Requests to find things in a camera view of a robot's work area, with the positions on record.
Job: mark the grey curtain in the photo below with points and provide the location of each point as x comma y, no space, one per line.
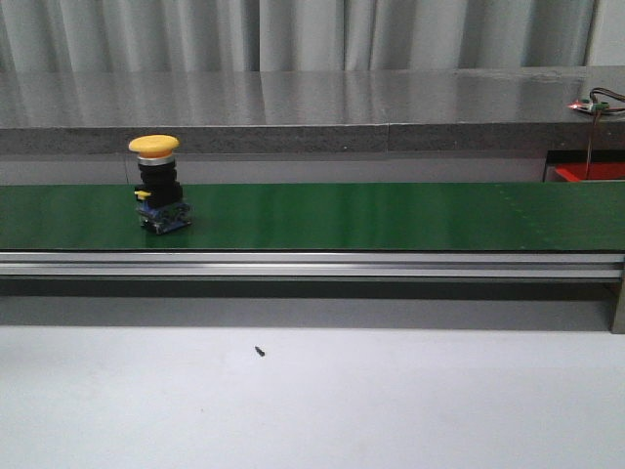
134,36

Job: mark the grey stone counter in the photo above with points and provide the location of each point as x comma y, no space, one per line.
301,111

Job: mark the red plastic bin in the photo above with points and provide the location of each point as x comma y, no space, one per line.
578,172

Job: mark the green conveyor belt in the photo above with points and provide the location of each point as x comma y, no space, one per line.
329,217

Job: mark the grey conveyor support leg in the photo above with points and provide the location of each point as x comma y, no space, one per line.
618,319

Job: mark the aluminium conveyor side rail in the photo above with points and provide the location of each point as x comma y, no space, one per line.
550,266

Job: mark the small green circuit board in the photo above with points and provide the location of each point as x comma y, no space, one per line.
589,107

